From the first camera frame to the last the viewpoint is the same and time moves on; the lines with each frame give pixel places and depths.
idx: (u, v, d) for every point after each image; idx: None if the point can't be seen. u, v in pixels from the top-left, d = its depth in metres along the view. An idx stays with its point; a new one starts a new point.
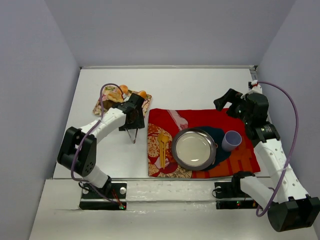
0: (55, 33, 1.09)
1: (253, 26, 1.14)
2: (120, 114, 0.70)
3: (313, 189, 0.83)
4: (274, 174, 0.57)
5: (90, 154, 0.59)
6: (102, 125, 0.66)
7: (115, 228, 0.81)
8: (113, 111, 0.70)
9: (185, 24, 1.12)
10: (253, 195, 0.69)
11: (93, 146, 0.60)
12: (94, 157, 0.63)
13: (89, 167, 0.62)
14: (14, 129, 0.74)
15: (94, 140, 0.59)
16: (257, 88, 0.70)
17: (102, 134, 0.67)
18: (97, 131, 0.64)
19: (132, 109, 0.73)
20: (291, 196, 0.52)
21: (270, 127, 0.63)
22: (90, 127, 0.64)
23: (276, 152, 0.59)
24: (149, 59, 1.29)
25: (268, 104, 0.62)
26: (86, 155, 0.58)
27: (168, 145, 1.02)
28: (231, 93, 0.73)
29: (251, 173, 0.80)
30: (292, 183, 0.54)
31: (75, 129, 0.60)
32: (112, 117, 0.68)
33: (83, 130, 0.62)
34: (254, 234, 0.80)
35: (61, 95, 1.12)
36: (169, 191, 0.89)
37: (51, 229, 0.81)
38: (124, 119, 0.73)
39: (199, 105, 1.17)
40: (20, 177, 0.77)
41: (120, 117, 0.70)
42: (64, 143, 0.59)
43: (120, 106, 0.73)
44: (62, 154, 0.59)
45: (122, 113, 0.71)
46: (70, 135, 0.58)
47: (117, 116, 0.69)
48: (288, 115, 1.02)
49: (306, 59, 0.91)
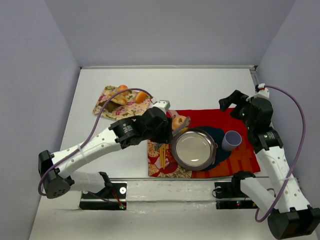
0: (55, 32, 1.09)
1: (253, 26, 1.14)
2: (109, 143, 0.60)
3: (313, 189, 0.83)
4: (276, 183, 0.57)
5: (53, 186, 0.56)
6: (78, 156, 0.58)
7: (115, 228, 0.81)
8: (104, 136, 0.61)
9: (185, 24, 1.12)
10: (252, 197, 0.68)
11: (55, 182, 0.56)
12: (64, 186, 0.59)
13: (59, 192, 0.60)
14: (14, 129, 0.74)
15: (56, 178, 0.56)
16: (264, 92, 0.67)
17: (78, 165, 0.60)
18: (66, 164, 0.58)
19: (134, 135, 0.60)
20: (293, 207, 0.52)
21: (273, 134, 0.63)
22: (63, 156, 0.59)
23: (279, 160, 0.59)
24: (149, 59, 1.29)
25: (272, 110, 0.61)
26: (47, 187, 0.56)
27: (168, 145, 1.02)
28: (236, 94, 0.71)
29: (251, 173, 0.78)
30: (294, 193, 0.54)
31: (47, 154, 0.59)
32: (98, 146, 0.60)
33: (55, 156, 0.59)
34: (254, 234, 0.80)
35: (61, 95, 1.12)
36: (169, 191, 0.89)
37: (51, 229, 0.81)
38: (118, 146, 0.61)
39: (199, 105, 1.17)
40: (20, 177, 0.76)
41: (109, 146, 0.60)
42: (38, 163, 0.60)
43: (121, 128, 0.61)
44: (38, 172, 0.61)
45: (114, 141, 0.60)
46: (40, 159, 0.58)
47: (104, 145, 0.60)
48: (288, 115, 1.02)
49: (307, 58, 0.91)
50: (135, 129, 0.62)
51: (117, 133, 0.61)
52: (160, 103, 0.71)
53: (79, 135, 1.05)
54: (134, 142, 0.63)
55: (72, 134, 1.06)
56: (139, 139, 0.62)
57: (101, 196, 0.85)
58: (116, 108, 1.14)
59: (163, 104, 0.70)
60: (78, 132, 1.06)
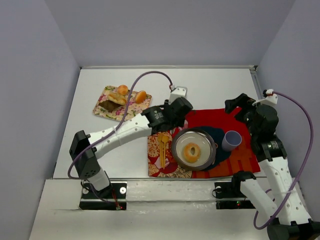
0: (55, 33, 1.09)
1: (254, 25, 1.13)
2: (142, 127, 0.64)
3: (314, 190, 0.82)
4: (278, 195, 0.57)
5: (89, 164, 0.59)
6: (113, 137, 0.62)
7: (115, 228, 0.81)
8: (137, 121, 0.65)
9: (185, 24, 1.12)
10: (251, 200, 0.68)
11: (92, 161, 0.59)
12: (96, 165, 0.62)
13: (89, 172, 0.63)
14: (13, 129, 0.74)
15: (93, 157, 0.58)
16: (271, 98, 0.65)
17: (112, 145, 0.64)
18: (102, 145, 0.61)
19: (165, 123, 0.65)
20: (294, 221, 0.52)
21: (277, 144, 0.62)
22: (99, 137, 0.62)
23: (282, 172, 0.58)
24: (149, 59, 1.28)
25: (277, 119, 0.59)
26: (84, 164, 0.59)
27: (168, 145, 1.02)
28: (243, 98, 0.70)
29: (251, 175, 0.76)
30: (296, 206, 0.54)
31: (83, 135, 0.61)
32: (132, 129, 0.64)
33: (91, 137, 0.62)
34: (255, 234, 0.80)
35: (61, 95, 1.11)
36: (169, 191, 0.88)
37: (52, 229, 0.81)
38: (149, 132, 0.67)
39: (200, 105, 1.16)
40: (20, 177, 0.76)
41: (142, 130, 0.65)
42: (73, 142, 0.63)
43: (152, 115, 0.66)
44: (72, 151, 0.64)
45: (146, 125, 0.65)
46: (76, 139, 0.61)
47: (137, 129, 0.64)
48: (289, 116, 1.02)
49: (307, 58, 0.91)
50: (164, 116, 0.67)
51: (148, 119, 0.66)
52: (179, 90, 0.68)
53: None
54: (163, 130, 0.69)
55: (72, 134, 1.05)
56: (168, 126, 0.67)
57: (100, 196, 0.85)
58: (116, 108, 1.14)
59: (184, 92, 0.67)
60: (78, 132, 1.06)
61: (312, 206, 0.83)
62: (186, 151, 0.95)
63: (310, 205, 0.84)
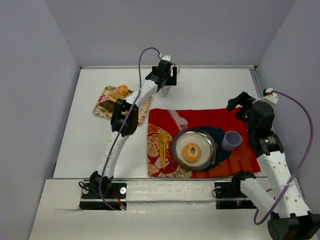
0: (55, 33, 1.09)
1: (253, 25, 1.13)
2: (153, 85, 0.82)
3: (314, 189, 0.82)
4: (277, 188, 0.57)
5: (135, 117, 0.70)
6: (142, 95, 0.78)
7: (115, 228, 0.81)
8: (147, 83, 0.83)
9: (185, 24, 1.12)
10: (251, 198, 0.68)
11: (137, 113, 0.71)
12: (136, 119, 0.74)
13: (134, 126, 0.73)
14: (13, 128, 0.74)
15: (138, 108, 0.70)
16: (271, 97, 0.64)
17: (141, 101, 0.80)
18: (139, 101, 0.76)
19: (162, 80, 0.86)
20: (293, 213, 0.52)
21: (274, 139, 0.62)
22: (132, 99, 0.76)
23: (279, 166, 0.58)
24: (149, 59, 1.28)
25: (273, 115, 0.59)
26: (133, 118, 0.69)
27: (168, 145, 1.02)
28: (243, 96, 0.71)
29: (251, 174, 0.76)
30: (294, 198, 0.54)
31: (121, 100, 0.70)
32: (148, 88, 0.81)
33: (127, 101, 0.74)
34: (254, 234, 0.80)
35: (61, 95, 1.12)
36: (169, 191, 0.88)
37: (52, 229, 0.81)
38: (156, 89, 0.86)
39: (200, 105, 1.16)
40: (20, 176, 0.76)
41: (153, 88, 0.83)
42: (114, 112, 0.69)
43: (152, 78, 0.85)
44: (113, 120, 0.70)
45: (155, 84, 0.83)
46: (119, 105, 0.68)
47: (151, 87, 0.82)
48: (288, 115, 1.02)
49: (306, 58, 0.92)
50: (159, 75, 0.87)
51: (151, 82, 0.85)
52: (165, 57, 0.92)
53: (79, 135, 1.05)
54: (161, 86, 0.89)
55: (72, 134, 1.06)
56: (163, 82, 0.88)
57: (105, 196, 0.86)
58: None
59: (168, 58, 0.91)
60: (78, 132, 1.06)
61: (312, 206, 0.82)
62: (186, 151, 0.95)
63: (310, 205, 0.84)
